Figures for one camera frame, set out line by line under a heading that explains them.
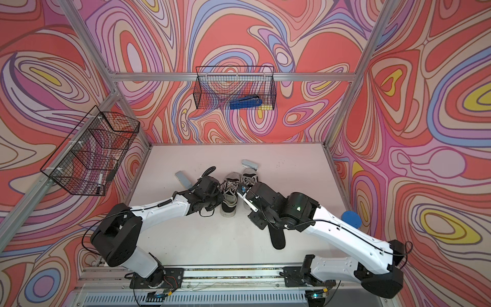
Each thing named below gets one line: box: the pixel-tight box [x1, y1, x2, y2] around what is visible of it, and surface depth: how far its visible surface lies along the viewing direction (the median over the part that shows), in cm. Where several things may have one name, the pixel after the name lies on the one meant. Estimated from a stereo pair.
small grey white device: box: [241, 159, 259, 172], surface depth 107 cm
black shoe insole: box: [267, 223, 286, 250], surface depth 84 cm
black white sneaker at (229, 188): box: [219, 171, 242, 218], surface depth 92 cm
